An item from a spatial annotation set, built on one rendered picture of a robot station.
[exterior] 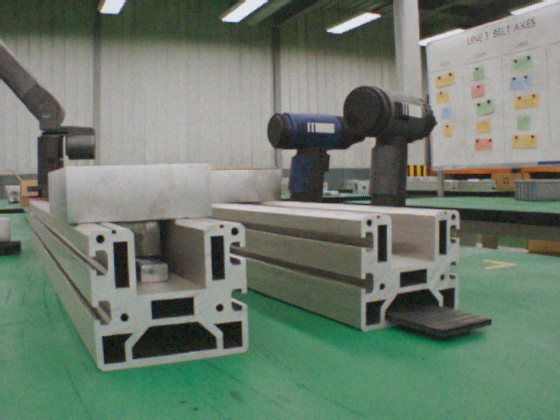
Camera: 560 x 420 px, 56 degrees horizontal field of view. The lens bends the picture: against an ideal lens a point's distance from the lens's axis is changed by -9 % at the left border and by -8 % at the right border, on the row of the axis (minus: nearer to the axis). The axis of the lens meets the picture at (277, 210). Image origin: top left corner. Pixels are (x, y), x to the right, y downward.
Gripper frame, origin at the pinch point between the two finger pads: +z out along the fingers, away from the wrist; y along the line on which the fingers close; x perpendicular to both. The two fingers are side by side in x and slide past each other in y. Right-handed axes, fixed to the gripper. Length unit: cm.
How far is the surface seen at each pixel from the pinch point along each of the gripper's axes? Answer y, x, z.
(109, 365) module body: -4, -91, 1
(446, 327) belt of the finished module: 18, -97, 1
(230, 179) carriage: 18, -59, -10
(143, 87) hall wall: 283, 1086, -212
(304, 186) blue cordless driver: 35, -46, -8
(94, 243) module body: -4, -91, -6
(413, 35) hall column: 586, 562, -236
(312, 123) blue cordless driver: 36, -47, -18
